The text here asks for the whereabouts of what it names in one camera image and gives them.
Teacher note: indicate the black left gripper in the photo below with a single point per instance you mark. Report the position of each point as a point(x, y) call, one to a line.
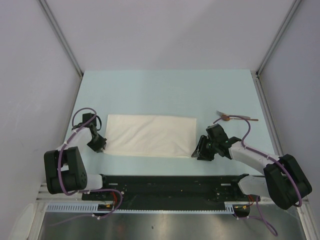
point(101, 144)

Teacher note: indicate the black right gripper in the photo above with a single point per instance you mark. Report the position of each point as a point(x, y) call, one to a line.
point(200, 149)

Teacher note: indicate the white cloth napkin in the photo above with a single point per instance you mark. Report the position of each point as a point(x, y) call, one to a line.
point(150, 135)

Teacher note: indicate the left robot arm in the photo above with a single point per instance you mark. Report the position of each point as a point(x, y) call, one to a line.
point(65, 171)

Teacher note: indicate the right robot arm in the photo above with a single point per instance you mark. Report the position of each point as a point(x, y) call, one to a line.
point(282, 180)

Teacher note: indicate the silver metal fork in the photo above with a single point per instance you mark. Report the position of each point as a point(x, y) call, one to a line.
point(221, 113)

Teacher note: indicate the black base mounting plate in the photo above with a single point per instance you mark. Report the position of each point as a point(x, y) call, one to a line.
point(152, 190)

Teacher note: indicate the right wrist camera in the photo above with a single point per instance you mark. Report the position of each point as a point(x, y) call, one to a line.
point(216, 133)

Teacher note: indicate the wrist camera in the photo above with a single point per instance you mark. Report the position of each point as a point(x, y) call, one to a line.
point(216, 133)
point(89, 118)

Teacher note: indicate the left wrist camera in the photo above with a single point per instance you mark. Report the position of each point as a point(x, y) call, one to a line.
point(89, 118)

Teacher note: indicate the white slotted cable duct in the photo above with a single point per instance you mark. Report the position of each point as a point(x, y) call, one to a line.
point(139, 207)

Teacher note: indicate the right aluminium corner post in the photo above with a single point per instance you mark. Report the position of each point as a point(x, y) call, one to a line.
point(294, 7)

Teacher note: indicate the aluminium corner post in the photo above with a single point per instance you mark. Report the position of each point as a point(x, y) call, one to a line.
point(49, 15)
point(294, 7)

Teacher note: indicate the left aluminium corner post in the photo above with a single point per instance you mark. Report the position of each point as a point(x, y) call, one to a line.
point(49, 15)

